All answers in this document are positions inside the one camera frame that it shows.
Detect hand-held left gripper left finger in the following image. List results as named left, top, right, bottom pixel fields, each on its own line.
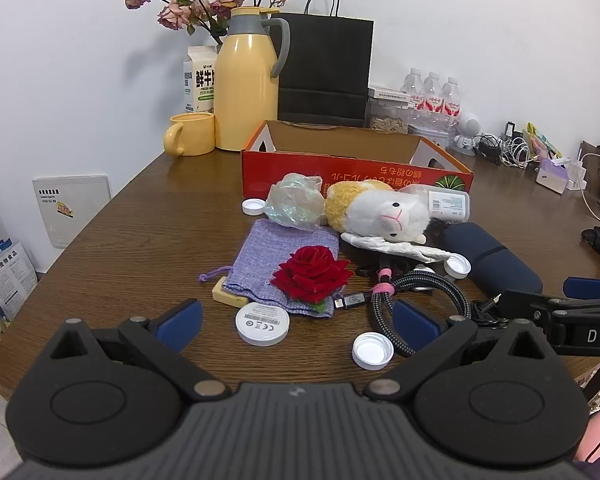
left=50, top=298, right=231, bottom=401

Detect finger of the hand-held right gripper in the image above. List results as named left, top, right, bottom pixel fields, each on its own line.
left=562, top=276, right=600, bottom=303
left=499, top=290, right=581, bottom=319

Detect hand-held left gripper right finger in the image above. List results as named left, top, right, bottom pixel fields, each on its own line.
left=365, top=299, right=548, bottom=401

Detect pale yellow rectangular block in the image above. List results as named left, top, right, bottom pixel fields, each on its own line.
left=212, top=276, right=251, bottom=308

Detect clear plastic bottle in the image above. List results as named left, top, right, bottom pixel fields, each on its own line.
left=405, top=183, right=472, bottom=223

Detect iridescent plastic bag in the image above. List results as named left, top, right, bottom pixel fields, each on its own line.
left=265, top=172, right=327, bottom=232

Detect red cardboard box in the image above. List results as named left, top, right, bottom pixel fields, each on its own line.
left=240, top=120, right=476, bottom=206

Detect navy blue case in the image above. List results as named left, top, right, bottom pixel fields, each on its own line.
left=440, top=221, right=544, bottom=297

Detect white crumpled cloth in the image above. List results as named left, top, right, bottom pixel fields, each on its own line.
left=341, top=231, right=453, bottom=264

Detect white round disc device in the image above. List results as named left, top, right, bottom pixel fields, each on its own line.
left=235, top=301, right=291, bottom=346

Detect purple cloth pouch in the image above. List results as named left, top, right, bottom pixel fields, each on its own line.
left=198, top=217, right=341, bottom=318

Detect white power adapter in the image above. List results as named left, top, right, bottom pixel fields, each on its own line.
left=566, top=147, right=588, bottom=192

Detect red fabric rose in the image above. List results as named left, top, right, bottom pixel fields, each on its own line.
left=271, top=245, right=354, bottom=313

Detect purple tissue pack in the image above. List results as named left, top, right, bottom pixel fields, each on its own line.
left=536, top=157, right=571, bottom=194

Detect white yellow plush alpaca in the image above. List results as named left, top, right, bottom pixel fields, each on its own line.
left=325, top=180, right=431, bottom=246

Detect brown cardboard box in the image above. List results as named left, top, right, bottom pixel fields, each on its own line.
left=580, top=140, right=600, bottom=221

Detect colourful snack packets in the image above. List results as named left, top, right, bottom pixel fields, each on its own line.
left=525, top=121, right=563, bottom=161

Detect blue white printed bag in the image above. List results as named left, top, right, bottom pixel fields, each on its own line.
left=0, top=240, right=38, bottom=321

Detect white robot figure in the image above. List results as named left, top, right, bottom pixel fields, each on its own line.
left=452, top=111, right=482, bottom=155

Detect yellow mug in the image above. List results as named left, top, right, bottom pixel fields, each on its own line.
left=163, top=112, right=216, bottom=157

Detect clear seed container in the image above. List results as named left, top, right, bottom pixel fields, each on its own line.
left=367, top=97, right=413, bottom=135

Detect white red flat box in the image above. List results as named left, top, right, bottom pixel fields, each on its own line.
left=368, top=86, right=415, bottom=104

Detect yellow thermos jug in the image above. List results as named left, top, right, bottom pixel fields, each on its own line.
left=213, top=6, right=291, bottom=152

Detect white milk carton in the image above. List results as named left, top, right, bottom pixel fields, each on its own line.
left=182, top=45, right=221, bottom=116

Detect black paper bag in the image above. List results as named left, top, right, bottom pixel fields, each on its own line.
left=278, top=0, right=374, bottom=128

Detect black white braided cable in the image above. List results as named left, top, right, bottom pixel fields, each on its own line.
left=370, top=270, right=473, bottom=358

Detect black usb cable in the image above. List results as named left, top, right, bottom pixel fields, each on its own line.
left=334, top=290, right=376, bottom=312

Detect white wall panel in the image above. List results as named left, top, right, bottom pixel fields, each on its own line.
left=32, top=174, right=113, bottom=249

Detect tangle of charger cables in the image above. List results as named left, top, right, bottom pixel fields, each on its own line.
left=472, top=122, right=543, bottom=167

